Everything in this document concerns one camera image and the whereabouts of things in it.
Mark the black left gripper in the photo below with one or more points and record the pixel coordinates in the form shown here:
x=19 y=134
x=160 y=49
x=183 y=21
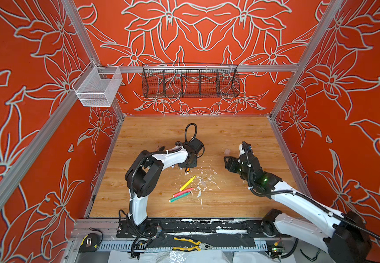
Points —
x=194 y=163

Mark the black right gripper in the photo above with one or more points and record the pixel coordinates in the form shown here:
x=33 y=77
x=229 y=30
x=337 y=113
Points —
x=232 y=162

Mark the yellow highlighter pen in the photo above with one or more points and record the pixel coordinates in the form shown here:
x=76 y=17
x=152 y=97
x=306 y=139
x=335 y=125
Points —
x=187 y=183

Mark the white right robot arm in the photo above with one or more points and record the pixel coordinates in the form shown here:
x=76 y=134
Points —
x=343 y=236

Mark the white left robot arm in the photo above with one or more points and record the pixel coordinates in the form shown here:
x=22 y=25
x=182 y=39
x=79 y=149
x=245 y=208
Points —
x=143 y=175

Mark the pink highlighter pen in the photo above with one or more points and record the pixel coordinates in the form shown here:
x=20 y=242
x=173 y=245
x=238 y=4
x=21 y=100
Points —
x=188 y=190

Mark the green highlighter pen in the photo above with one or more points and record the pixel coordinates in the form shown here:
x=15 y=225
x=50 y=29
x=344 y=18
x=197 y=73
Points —
x=179 y=197

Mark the white mesh basket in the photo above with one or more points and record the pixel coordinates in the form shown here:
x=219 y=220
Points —
x=97 y=86

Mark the left tape measure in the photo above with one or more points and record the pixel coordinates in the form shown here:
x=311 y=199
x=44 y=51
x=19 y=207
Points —
x=90 y=243

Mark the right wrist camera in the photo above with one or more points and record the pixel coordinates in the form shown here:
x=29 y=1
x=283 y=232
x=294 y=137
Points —
x=244 y=148

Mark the black wire basket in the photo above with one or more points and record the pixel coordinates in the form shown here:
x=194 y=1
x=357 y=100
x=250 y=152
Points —
x=194 y=80

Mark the yellow handled pliers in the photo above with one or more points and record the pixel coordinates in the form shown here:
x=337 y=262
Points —
x=191 y=245

